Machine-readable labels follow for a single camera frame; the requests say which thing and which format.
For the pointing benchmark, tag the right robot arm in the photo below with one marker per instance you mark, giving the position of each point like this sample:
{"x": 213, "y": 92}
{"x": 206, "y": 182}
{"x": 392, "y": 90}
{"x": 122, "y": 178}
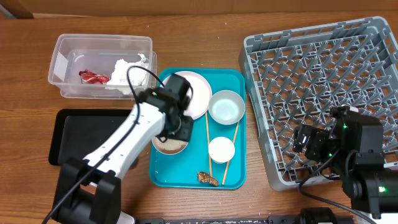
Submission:
{"x": 352, "y": 149}

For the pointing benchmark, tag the small white cup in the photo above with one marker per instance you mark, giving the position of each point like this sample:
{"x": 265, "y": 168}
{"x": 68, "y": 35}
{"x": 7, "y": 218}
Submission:
{"x": 221, "y": 150}

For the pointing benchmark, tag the left wooden chopstick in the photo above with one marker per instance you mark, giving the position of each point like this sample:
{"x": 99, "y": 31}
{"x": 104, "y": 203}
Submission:
{"x": 208, "y": 143}

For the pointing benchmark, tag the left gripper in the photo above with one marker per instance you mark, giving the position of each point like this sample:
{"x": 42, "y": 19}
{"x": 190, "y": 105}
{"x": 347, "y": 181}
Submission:
{"x": 185, "y": 130}

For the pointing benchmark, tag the grey dishwasher rack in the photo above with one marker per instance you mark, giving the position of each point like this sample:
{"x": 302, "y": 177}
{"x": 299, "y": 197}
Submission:
{"x": 295, "y": 76}

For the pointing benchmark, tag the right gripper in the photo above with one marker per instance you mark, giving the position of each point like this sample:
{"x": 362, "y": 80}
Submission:
{"x": 310, "y": 141}

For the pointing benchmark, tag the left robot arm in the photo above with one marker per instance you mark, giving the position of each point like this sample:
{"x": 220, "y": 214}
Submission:
{"x": 89, "y": 190}

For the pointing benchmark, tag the large white plate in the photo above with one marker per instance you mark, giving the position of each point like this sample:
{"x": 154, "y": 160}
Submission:
{"x": 201, "y": 95}

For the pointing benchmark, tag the teal serving tray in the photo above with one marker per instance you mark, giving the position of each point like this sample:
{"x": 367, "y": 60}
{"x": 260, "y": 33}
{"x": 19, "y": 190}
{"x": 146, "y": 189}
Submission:
{"x": 180, "y": 170}

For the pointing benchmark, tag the clear plastic bin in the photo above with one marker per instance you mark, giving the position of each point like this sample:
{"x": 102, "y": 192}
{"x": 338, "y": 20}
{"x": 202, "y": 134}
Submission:
{"x": 98, "y": 53}

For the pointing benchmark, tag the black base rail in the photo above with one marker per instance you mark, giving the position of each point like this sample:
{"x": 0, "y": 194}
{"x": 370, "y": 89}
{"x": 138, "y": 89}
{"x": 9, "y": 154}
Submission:
{"x": 312, "y": 215}

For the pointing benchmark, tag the wooden chopstick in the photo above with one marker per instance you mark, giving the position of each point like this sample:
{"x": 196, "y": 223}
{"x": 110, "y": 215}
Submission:
{"x": 227, "y": 164}
{"x": 208, "y": 143}

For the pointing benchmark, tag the red snack wrapper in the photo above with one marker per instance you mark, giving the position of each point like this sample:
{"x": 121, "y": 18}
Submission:
{"x": 89, "y": 77}

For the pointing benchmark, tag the right wooden chopstick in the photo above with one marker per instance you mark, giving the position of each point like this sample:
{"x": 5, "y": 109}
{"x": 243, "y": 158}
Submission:
{"x": 227, "y": 164}

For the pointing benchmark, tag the grey bowl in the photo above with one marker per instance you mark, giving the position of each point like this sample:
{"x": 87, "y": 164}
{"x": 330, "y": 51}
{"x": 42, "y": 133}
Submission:
{"x": 226, "y": 107}

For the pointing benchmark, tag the black plastic tray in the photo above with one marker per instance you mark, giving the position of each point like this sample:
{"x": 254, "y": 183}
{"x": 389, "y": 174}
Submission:
{"x": 78, "y": 132}

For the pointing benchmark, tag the small white plate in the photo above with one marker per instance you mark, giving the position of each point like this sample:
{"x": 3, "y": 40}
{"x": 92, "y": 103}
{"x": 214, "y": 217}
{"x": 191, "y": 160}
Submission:
{"x": 170, "y": 146}

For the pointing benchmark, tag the brown food scrap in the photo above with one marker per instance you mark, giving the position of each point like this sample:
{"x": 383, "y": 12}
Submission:
{"x": 204, "y": 177}

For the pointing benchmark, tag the white napkin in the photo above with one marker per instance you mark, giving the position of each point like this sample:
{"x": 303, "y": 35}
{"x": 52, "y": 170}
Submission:
{"x": 138, "y": 77}

